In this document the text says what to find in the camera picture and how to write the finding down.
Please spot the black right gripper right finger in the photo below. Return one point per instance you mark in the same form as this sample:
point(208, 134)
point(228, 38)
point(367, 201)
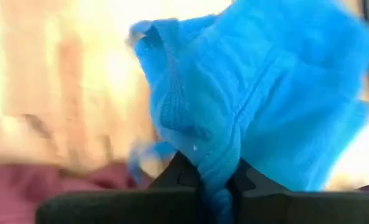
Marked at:
point(311, 208)

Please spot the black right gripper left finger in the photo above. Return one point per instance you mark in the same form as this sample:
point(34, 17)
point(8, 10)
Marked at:
point(115, 208)

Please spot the maroon garment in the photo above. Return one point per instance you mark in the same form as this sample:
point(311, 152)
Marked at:
point(22, 193)

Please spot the bright teal blue garment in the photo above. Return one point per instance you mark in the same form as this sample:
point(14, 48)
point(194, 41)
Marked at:
point(265, 93)

